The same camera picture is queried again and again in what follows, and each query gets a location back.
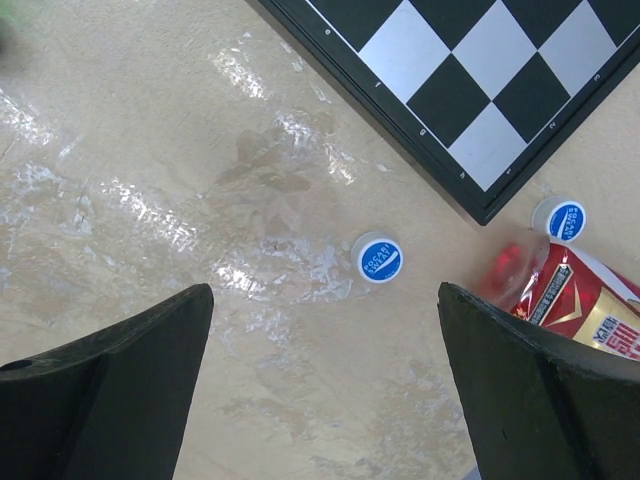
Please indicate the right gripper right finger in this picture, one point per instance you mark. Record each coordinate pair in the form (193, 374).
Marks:
(538, 405)

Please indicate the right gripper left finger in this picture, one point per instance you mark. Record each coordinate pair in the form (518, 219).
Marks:
(111, 405)

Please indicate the amber tea bottle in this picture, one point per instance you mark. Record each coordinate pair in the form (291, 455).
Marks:
(556, 286)

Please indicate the white blue bottle cap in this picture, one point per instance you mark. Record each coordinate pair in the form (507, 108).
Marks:
(377, 257)
(561, 218)

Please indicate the black white chessboard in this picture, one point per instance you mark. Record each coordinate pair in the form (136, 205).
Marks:
(480, 93)

